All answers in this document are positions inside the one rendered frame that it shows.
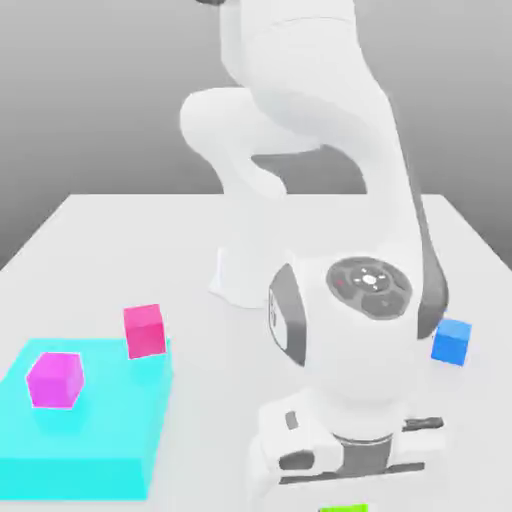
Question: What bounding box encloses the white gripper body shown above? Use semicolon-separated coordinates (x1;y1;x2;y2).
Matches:
258;461;434;512

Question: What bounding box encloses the small blue cube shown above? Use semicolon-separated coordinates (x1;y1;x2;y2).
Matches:
430;318;474;368

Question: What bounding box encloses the small pink cube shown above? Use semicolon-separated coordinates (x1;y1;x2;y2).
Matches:
122;303;168;361

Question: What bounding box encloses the small magenta cube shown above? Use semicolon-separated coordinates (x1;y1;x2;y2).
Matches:
25;351;86;410

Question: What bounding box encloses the large cyan box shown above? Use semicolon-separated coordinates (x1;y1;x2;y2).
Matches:
0;337;174;502

